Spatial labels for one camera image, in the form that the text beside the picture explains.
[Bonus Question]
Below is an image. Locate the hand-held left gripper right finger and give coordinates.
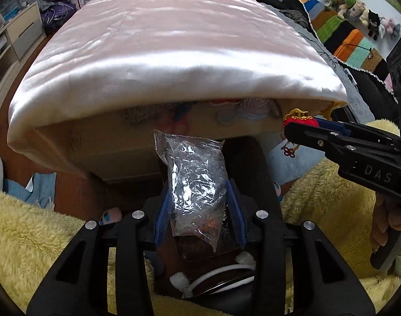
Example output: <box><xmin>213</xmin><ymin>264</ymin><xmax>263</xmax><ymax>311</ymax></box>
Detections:
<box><xmin>227</xmin><ymin>178</ymin><xmax>376</xmax><ymax>316</ymax></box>

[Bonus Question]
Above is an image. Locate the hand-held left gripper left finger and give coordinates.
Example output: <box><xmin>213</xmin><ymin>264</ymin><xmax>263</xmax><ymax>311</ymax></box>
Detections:
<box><xmin>26</xmin><ymin>191</ymin><xmax>172</xmax><ymax>316</ymax></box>

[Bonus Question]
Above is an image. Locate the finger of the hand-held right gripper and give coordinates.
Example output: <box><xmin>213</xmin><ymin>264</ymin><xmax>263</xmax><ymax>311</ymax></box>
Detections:
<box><xmin>284</xmin><ymin>125</ymin><xmax>396</xmax><ymax>172</ymax></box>
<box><xmin>314</xmin><ymin>117</ymin><xmax>401</xmax><ymax>146</ymax></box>

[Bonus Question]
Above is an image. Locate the red gold fabric ornament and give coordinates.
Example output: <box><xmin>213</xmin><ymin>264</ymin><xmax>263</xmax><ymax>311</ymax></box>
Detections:
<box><xmin>281</xmin><ymin>107</ymin><xmax>320</xmax><ymax>130</ymax></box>

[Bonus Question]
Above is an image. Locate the clear plastic bag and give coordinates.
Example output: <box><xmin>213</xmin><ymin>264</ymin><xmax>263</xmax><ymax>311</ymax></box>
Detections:
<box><xmin>153</xmin><ymin>129</ymin><xmax>229</xmax><ymax>254</ymax></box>

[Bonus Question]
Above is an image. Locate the person's right hand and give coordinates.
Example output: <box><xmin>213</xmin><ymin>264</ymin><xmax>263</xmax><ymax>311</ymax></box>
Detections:
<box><xmin>369</xmin><ymin>191</ymin><xmax>401</xmax><ymax>275</ymax></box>

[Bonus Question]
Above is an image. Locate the blue hairbrush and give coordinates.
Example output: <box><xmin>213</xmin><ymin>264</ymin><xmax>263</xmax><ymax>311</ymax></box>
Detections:
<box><xmin>216</xmin><ymin>100</ymin><xmax>274</xmax><ymax>126</ymax></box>

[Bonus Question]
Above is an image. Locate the colourful crocheted blanket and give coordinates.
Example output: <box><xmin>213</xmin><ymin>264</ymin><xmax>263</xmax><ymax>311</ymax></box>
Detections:
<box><xmin>292</xmin><ymin>0</ymin><xmax>399</xmax><ymax>97</ymax></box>

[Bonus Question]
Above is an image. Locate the row of plush toys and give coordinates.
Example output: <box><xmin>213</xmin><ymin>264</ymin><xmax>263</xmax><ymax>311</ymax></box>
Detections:
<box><xmin>290</xmin><ymin>0</ymin><xmax>401</xmax><ymax>41</ymax></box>

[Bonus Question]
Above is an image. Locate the pink satin tablecloth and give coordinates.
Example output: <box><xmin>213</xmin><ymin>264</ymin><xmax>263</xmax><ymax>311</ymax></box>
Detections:
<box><xmin>7</xmin><ymin>0</ymin><xmax>349</xmax><ymax>152</ymax></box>

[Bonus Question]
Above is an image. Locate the purple backpack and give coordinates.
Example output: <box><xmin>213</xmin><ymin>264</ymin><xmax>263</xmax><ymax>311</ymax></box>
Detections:
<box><xmin>40</xmin><ymin>1</ymin><xmax>78</xmax><ymax>34</ymax></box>

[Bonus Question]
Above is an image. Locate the white drawer cabinet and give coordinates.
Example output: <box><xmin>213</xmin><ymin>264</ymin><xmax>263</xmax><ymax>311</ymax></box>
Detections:
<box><xmin>0</xmin><ymin>1</ymin><xmax>47</xmax><ymax>116</ymax></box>

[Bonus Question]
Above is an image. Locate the white plastic strap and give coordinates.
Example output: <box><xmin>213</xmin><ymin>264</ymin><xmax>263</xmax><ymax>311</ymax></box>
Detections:
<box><xmin>169</xmin><ymin>251</ymin><xmax>257</xmax><ymax>299</ymax></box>

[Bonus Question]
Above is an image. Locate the black cable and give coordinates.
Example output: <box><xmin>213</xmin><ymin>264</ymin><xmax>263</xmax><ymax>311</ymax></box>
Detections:
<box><xmin>331</xmin><ymin>41</ymin><xmax>376</xmax><ymax>60</ymax></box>

